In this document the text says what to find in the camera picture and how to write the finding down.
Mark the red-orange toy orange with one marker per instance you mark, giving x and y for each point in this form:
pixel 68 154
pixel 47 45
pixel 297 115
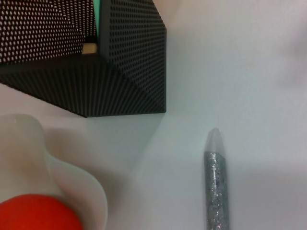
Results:
pixel 36 213

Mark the black mesh pen holder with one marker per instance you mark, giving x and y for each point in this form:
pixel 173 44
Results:
pixel 108 83

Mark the translucent green wavy fruit bowl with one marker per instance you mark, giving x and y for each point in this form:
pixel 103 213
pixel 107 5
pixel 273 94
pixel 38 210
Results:
pixel 26 155

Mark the beige eraser block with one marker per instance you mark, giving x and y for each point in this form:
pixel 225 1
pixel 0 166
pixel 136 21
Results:
pixel 90 49

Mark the silver glitter marker pen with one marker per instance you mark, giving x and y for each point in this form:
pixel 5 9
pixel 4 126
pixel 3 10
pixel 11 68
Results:
pixel 216 187

